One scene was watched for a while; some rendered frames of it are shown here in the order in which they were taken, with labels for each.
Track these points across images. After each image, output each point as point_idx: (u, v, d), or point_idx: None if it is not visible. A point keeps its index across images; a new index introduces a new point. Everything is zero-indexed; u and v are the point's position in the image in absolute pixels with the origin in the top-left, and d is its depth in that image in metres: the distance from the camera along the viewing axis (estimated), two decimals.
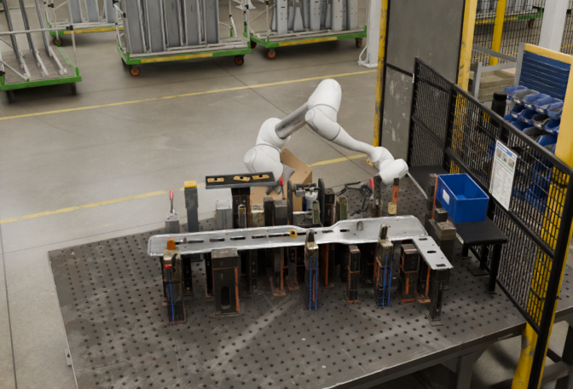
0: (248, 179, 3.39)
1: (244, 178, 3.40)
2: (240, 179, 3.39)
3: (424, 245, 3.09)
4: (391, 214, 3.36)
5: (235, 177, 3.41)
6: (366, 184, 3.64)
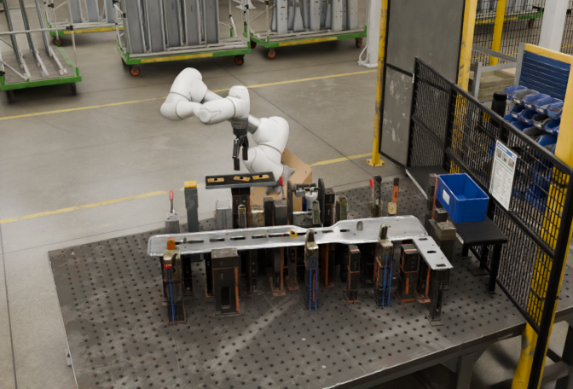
0: (248, 179, 3.39)
1: (244, 178, 3.40)
2: (240, 179, 3.39)
3: (424, 245, 3.09)
4: (391, 214, 3.36)
5: (235, 177, 3.41)
6: None
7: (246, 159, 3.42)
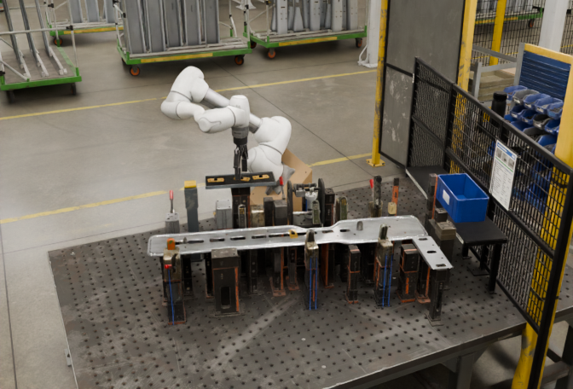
0: (248, 179, 3.39)
1: (244, 178, 3.40)
2: (240, 179, 3.39)
3: (424, 245, 3.09)
4: (391, 214, 3.36)
5: (235, 177, 3.41)
6: None
7: (245, 171, 3.44)
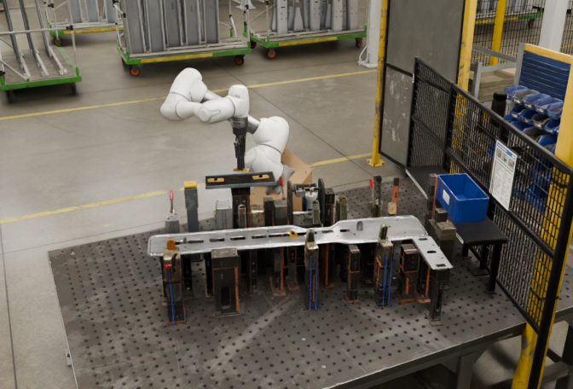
0: (247, 170, 3.36)
1: (243, 169, 3.37)
2: (239, 170, 3.36)
3: (424, 245, 3.09)
4: (391, 214, 3.36)
5: (234, 168, 3.39)
6: None
7: (243, 167, 3.38)
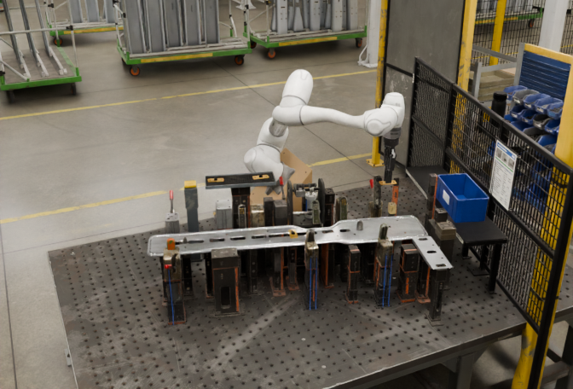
0: (396, 182, 3.16)
1: None
2: (388, 183, 3.14)
3: (424, 245, 3.09)
4: (391, 214, 3.36)
5: (380, 182, 3.15)
6: None
7: None
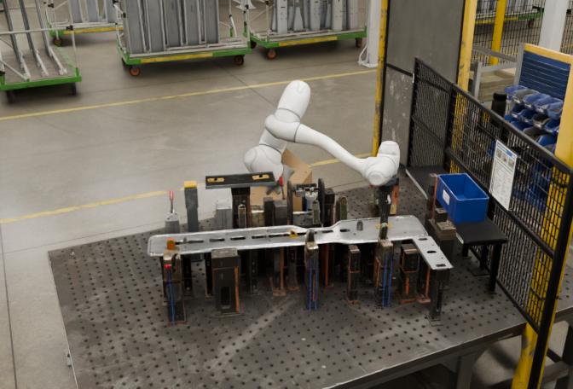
0: (391, 225, 3.25)
1: None
2: None
3: (424, 245, 3.09)
4: (391, 214, 3.36)
5: (377, 226, 3.25)
6: None
7: None
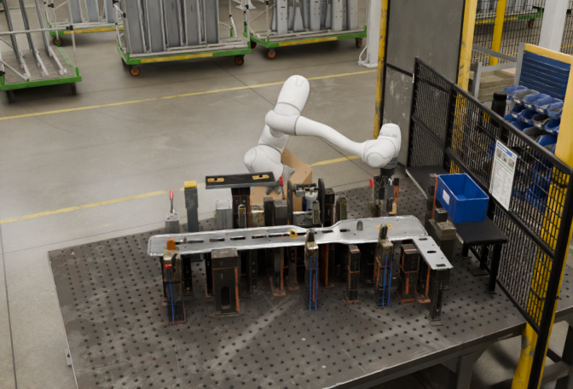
0: (391, 226, 3.25)
1: None
2: None
3: (424, 245, 3.09)
4: (391, 214, 3.36)
5: (377, 227, 3.25)
6: None
7: (383, 199, 3.26)
